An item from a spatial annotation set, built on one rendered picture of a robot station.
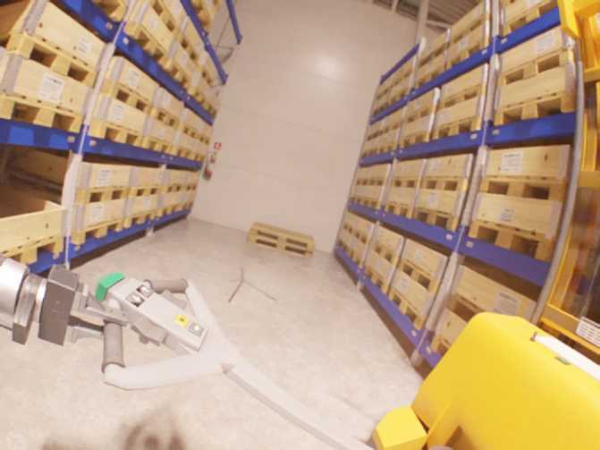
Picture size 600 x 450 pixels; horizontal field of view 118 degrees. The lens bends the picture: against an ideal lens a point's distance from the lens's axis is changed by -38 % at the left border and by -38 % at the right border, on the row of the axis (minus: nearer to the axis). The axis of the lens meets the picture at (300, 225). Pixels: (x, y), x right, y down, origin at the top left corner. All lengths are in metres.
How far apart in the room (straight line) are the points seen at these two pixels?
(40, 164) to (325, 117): 5.20
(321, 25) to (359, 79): 1.55
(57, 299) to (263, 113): 5.92
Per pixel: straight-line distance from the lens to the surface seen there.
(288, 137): 6.10
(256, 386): 0.63
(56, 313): 0.52
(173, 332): 0.57
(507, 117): 2.49
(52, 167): 2.83
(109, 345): 0.49
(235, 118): 6.24
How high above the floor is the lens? 1.16
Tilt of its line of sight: 7 degrees down
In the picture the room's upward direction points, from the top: 15 degrees clockwise
